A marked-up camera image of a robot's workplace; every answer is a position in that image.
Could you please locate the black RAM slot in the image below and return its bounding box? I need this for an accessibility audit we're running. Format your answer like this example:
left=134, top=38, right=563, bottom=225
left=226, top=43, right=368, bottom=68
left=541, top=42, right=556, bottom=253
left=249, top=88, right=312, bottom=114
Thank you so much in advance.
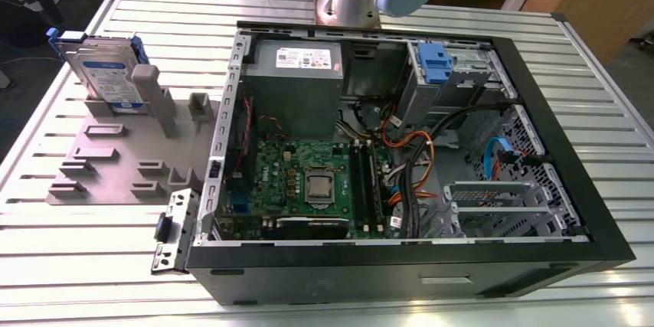
left=365, top=142, right=385, bottom=228
left=350, top=141, right=369, bottom=231

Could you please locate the grey plastic parts rack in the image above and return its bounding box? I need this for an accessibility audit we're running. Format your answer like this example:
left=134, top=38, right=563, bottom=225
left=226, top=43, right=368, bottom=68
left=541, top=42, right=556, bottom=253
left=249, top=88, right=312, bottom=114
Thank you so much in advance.
left=43, top=65, right=225, bottom=208

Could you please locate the black cable bundle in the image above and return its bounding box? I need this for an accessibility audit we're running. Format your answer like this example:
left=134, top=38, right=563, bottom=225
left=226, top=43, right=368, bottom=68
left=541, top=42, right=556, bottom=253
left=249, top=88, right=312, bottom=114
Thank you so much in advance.
left=397, top=100, right=512, bottom=239

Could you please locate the silver CPU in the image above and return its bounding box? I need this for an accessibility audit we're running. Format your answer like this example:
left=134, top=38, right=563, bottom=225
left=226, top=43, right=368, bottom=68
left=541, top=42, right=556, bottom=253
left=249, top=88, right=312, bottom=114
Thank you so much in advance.
left=306, top=176, right=333, bottom=196

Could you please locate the red black twisted wire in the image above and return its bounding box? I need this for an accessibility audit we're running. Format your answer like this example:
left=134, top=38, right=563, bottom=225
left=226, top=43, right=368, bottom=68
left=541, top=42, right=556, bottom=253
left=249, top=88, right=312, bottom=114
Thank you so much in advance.
left=240, top=93, right=254, bottom=156

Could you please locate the metal disk bay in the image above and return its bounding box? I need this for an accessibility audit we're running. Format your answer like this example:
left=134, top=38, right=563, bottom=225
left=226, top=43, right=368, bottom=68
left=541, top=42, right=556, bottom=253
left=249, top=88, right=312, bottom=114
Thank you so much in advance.
left=441, top=180, right=560, bottom=240

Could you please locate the multicolour disk power wire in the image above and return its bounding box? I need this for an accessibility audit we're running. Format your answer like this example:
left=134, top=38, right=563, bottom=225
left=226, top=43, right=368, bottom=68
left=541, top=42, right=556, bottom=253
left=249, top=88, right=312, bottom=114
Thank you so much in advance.
left=503, top=149, right=551, bottom=169

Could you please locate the blue black bracket latch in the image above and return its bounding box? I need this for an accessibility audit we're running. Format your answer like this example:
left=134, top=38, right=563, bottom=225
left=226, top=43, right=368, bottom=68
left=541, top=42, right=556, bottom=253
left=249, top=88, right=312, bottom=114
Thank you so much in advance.
left=154, top=211, right=173, bottom=242

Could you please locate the black graphics card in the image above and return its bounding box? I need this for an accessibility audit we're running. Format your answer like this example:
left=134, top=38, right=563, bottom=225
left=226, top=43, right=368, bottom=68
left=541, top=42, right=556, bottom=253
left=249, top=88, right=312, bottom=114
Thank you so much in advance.
left=258, top=216, right=350, bottom=240

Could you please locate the silver metal drive cage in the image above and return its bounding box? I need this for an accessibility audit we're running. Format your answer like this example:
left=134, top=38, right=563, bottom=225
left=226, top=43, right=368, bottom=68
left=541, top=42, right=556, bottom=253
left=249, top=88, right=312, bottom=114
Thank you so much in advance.
left=396, top=40, right=515, bottom=135

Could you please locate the green motherboard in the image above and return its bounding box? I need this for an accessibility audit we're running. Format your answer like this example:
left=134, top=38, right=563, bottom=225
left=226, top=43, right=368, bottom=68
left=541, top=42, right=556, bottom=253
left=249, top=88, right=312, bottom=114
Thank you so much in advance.
left=212, top=139, right=404, bottom=240

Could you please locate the metal CPU socket cover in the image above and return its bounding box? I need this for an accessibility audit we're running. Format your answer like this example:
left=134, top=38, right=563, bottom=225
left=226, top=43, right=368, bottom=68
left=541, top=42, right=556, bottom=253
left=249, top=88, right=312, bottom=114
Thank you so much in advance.
left=302, top=166, right=337, bottom=209

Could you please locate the blue drive cage latch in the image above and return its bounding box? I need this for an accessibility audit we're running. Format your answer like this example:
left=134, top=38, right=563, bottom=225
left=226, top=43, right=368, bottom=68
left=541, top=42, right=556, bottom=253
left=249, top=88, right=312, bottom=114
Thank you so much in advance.
left=416, top=41, right=453, bottom=85

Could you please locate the grey power supply unit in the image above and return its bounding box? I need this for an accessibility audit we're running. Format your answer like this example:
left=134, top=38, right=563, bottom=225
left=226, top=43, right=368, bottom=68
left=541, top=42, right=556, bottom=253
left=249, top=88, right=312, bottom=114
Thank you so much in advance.
left=242, top=38, right=344, bottom=141

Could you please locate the blue data wire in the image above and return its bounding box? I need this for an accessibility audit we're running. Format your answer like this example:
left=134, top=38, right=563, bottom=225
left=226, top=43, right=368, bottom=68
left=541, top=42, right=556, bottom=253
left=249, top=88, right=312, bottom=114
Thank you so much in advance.
left=487, top=136, right=513, bottom=182

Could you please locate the hard disk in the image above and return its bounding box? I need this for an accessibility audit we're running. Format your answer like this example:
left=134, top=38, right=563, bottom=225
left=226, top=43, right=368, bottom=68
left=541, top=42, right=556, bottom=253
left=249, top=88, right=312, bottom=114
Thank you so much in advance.
left=45, top=27, right=148, bottom=116

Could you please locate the black open PC case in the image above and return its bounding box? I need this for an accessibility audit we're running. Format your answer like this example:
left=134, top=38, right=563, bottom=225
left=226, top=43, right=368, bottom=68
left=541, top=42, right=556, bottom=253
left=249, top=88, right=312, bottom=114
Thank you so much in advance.
left=184, top=19, right=637, bottom=307

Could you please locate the metal expansion slot bracket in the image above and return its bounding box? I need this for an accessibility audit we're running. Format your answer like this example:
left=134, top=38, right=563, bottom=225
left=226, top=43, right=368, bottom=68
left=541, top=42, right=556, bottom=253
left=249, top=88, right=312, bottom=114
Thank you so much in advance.
left=150, top=188, right=201, bottom=275

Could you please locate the orange power wire bundle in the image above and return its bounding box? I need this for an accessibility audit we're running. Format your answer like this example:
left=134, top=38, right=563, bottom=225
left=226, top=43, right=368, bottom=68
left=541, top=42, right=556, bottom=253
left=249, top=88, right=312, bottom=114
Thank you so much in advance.
left=380, top=130, right=441, bottom=208

